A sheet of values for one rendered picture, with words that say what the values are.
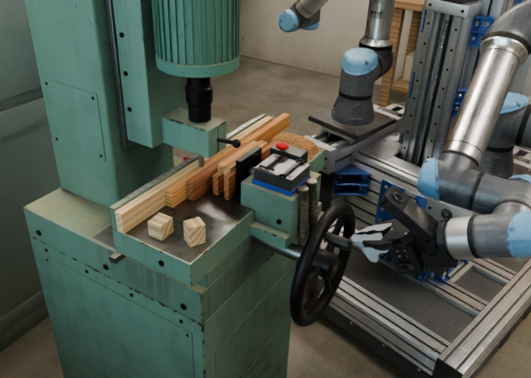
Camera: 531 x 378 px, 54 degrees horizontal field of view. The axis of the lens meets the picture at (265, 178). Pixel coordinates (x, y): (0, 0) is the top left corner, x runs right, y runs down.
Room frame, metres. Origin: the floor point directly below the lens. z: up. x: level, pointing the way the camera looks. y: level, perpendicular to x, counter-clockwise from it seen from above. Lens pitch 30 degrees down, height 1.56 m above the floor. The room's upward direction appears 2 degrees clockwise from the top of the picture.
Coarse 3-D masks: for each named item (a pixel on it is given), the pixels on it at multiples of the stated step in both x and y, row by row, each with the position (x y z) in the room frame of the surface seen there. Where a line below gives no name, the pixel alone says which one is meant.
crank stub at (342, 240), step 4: (324, 236) 0.86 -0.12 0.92; (328, 236) 0.86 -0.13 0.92; (332, 236) 0.85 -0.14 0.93; (336, 236) 0.85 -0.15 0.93; (340, 236) 0.85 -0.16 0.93; (328, 240) 0.85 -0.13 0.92; (332, 240) 0.85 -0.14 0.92; (336, 240) 0.84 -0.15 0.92; (340, 240) 0.84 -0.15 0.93; (344, 240) 0.84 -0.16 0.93; (348, 240) 0.84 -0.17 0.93; (332, 244) 0.85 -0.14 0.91; (336, 244) 0.84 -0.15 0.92; (340, 244) 0.84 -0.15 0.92; (344, 244) 0.83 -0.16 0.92; (348, 244) 0.83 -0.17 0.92; (340, 248) 0.84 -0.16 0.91; (344, 248) 0.83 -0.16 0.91; (348, 248) 0.83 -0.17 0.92
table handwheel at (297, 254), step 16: (336, 208) 0.92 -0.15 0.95; (320, 224) 0.87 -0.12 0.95; (336, 224) 0.95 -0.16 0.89; (352, 224) 1.00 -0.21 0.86; (256, 240) 0.98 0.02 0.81; (320, 240) 0.84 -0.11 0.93; (288, 256) 0.93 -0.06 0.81; (304, 256) 0.81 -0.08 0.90; (320, 256) 0.90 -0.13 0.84; (336, 256) 0.90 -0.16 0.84; (304, 272) 0.80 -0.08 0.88; (320, 272) 0.87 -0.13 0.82; (336, 272) 0.90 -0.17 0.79; (304, 288) 0.79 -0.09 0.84; (336, 288) 0.95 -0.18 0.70; (320, 304) 0.90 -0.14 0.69; (304, 320) 0.80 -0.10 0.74
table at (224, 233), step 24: (312, 168) 1.23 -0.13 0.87; (192, 216) 0.94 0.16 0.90; (216, 216) 0.95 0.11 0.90; (240, 216) 0.95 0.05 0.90; (120, 240) 0.87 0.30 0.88; (144, 240) 0.85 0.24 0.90; (168, 240) 0.85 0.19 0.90; (216, 240) 0.86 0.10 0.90; (240, 240) 0.93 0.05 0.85; (264, 240) 0.94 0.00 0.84; (288, 240) 0.92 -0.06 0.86; (144, 264) 0.84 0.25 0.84; (168, 264) 0.81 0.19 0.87; (192, 264) 0.78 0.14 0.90; (216, 264) 0.85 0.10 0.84
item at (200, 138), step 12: (180, 108) 1.14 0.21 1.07; (168, 120) 1.08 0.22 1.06; (180, 120) 1.07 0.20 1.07; (216, 120) 1.08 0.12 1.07; (168, 132) 1.08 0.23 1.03; (180, 132) 1.06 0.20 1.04; (192, 132) 1.05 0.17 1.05; (204, 132) 1.03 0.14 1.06; (216, 132) 1.05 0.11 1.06; (168, 144) 1.08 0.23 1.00; (180, 144) 1.06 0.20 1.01; (192, 144) 1.05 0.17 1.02; (204, 144) 1.03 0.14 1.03; (216, 144) 1.05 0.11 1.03; (204, 156) 1.03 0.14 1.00
